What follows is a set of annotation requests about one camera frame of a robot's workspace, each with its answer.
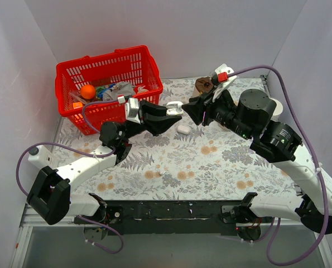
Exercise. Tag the white toilet roll blue wrap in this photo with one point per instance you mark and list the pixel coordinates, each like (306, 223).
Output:
(278, 110)

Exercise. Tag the red plastic shopping basket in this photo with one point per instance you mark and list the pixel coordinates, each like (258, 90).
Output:
(134, 65)

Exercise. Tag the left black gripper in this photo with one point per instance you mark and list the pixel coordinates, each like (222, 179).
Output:
(143, 118)

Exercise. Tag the small orange box in basket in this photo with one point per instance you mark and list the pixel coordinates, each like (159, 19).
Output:
(77, 105)

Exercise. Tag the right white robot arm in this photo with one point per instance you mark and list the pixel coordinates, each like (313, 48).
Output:
(277, 143)

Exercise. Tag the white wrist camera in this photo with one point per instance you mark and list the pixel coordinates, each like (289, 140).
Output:
(222, 78)
(131, 107)

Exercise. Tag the floral patterned table mat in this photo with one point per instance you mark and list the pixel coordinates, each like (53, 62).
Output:
(210, 163)

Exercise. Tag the white box with grey knob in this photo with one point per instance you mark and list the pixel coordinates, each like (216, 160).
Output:
(41, 157)

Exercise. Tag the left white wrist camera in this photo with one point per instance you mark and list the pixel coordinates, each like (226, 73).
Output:
(131, 107)

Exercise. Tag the orange fruit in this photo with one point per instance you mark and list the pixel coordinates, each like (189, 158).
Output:
(88, 91)

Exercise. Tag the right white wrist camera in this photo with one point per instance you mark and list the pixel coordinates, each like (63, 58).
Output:
(222, 78)

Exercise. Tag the grey crumpled snack bag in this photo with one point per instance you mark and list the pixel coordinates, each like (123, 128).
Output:
(113, 91)

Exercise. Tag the brown topped paper roll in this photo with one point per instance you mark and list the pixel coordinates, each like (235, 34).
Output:
(202, 85)

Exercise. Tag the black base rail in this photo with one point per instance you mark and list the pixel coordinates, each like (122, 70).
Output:
(136, 217)

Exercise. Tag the white oval earbud charging case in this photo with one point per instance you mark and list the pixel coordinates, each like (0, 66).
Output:
(183, 129)

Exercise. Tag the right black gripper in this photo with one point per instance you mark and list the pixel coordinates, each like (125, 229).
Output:
(207, 110)

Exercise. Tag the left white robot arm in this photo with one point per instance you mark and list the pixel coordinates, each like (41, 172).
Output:
(51, 195)

